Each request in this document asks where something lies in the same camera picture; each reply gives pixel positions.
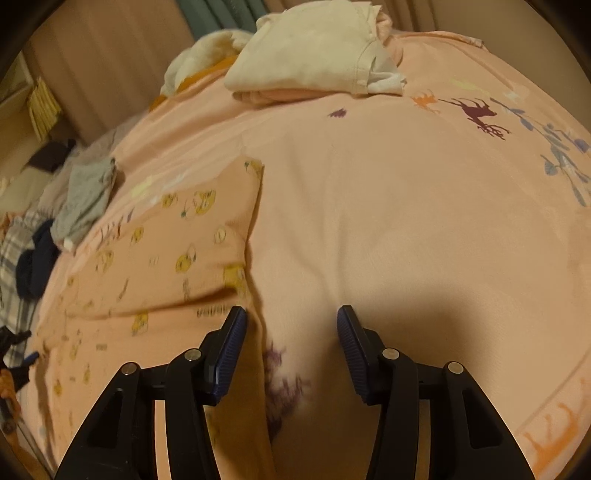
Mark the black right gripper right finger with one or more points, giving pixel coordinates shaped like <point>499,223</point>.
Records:
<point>362,352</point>

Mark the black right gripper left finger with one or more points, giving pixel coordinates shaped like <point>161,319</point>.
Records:
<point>220,352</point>

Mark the peach cartoon print garment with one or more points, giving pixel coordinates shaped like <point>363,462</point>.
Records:
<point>152,291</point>

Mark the left hand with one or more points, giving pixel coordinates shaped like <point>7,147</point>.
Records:
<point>10,407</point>

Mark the dark navy garment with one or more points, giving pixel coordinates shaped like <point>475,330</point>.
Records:
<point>34,266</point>

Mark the pink printed bed sheet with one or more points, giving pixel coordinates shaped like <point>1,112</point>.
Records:
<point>455,219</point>

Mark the beige pillow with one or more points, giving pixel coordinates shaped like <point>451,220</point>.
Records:
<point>24,190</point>

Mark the grey crumpled garment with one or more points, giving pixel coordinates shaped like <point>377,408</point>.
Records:
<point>88,194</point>

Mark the dark brown garment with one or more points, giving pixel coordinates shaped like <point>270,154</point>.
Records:
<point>51,156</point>

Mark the grey quilt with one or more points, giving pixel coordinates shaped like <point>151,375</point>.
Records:
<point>55,192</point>

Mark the woven yellow hanging bag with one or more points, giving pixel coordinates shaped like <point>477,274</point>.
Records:
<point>44,110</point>

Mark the white orange plush toy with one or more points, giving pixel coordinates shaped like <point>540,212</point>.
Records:
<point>212,52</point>

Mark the white folded garment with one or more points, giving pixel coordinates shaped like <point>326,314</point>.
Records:
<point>314,50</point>

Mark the pink beige curtain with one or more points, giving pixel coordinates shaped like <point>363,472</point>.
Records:
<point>104,61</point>

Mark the teal curtain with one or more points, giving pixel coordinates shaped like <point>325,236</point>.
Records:
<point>207,16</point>

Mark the white wall shelf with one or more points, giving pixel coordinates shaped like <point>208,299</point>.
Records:
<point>16,87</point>

